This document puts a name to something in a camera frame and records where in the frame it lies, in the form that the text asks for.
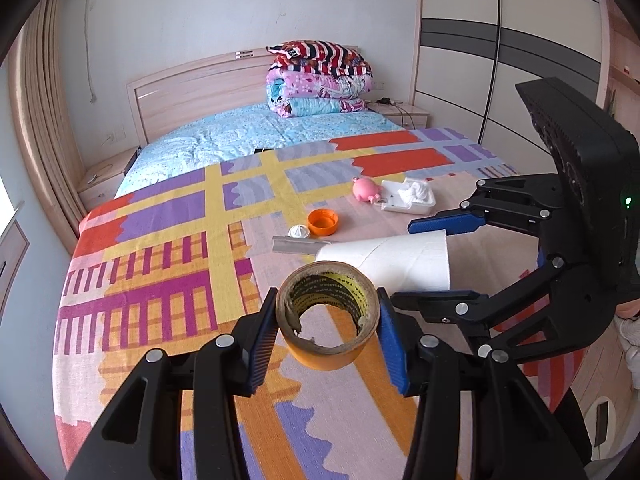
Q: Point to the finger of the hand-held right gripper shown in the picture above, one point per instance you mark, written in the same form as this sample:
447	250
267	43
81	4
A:
450	221
440	305

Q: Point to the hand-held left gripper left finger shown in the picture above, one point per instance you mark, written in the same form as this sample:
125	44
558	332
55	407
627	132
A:
261	355

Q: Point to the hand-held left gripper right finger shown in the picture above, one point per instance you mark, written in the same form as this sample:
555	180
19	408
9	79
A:
392	347

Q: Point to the white paper towel roll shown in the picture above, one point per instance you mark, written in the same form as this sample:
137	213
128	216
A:
400	260

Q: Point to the brown packing tape roll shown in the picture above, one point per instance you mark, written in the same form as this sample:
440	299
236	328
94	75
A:
325	360

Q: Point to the pink pig toy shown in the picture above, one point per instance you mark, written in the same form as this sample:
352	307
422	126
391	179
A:
365	190

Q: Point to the crumpled white tissue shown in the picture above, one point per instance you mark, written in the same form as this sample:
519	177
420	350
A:
415	192

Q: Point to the white tray with tissue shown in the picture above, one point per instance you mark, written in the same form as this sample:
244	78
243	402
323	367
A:
395	205

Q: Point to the light wooden nightstand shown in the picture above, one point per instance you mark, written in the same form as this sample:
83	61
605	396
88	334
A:
100	180
415	115

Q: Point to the grey metal strip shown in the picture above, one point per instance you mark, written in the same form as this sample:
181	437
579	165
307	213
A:
295	245

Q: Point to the colourful patterned blanket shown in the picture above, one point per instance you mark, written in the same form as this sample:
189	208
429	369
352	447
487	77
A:
175	260

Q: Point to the small white plastic lid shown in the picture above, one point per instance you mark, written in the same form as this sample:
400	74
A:
298	231

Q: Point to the white grey sliding wardrobe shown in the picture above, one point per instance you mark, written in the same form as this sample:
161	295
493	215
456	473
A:
460	60

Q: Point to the pink floral folded quilt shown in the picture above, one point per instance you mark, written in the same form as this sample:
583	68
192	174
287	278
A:
320	92

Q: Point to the striped folded quilt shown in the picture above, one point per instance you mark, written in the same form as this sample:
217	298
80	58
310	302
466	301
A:
325	55

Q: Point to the white plastic bin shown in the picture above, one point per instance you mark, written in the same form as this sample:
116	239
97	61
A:
612	435

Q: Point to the light blue bed sheet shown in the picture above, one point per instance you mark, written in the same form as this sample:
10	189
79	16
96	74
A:
210	140

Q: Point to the light wooden headboard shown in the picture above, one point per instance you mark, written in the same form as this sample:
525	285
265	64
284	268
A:
200	85

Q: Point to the beige curtain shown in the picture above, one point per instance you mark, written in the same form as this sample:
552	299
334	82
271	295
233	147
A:
45	110

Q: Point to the white wall socket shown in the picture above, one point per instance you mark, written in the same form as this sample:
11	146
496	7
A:
116	136

